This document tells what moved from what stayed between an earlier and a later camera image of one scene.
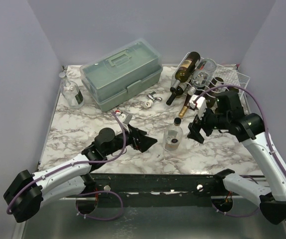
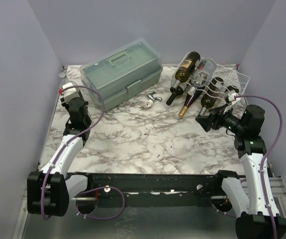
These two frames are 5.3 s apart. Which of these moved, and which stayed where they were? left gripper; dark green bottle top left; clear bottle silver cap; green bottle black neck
Moved: left gripper
Stayed: green bottle black neck; clear bottle silver cap; dark green bottle top left
